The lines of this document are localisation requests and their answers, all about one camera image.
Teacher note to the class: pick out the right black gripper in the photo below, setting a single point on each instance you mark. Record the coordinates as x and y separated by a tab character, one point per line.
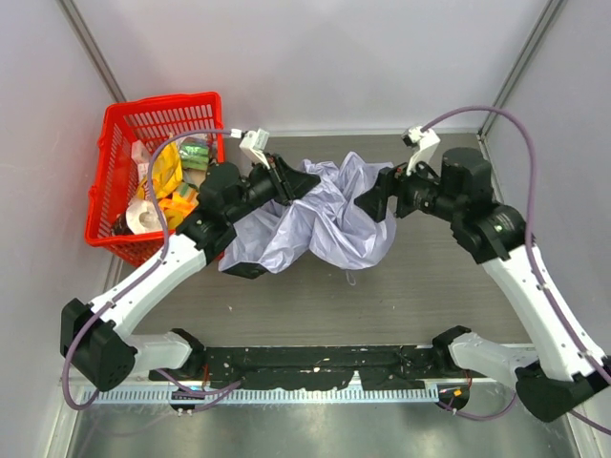
392	189

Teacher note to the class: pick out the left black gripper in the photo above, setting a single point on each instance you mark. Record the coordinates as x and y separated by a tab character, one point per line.
281	176

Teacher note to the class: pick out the lavender folding umbrella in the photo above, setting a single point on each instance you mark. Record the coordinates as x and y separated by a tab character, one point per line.
326	223

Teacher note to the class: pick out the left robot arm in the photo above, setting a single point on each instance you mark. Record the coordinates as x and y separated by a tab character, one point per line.
97	338

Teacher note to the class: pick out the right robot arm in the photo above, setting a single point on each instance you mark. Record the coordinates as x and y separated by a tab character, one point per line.
555	377

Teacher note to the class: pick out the green sponge pack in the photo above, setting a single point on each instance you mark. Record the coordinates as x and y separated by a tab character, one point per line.
194	152

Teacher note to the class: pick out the orange snack package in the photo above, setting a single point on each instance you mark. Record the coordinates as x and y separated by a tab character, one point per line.
175	210

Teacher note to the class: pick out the yellow chips bag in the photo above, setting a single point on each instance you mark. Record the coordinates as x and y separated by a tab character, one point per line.
166	174

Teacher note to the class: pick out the white tape roll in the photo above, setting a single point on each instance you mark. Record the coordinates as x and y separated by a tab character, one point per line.
142	218

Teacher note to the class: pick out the white small box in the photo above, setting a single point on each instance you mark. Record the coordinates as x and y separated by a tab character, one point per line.
141	157

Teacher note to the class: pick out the red plastic basket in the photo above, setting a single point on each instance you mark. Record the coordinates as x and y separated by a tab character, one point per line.
150	120

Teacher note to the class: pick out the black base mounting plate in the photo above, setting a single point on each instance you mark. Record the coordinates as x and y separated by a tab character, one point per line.
323	368

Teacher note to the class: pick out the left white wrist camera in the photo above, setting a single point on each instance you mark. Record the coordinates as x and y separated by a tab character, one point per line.
252	144

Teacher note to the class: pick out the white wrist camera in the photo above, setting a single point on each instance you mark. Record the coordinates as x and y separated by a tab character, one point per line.
422	143
252	144

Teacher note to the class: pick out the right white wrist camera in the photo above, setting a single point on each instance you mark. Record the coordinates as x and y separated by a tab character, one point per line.
422	143

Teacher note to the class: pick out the white slotted cable duct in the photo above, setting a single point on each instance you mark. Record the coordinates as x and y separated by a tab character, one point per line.
164	393

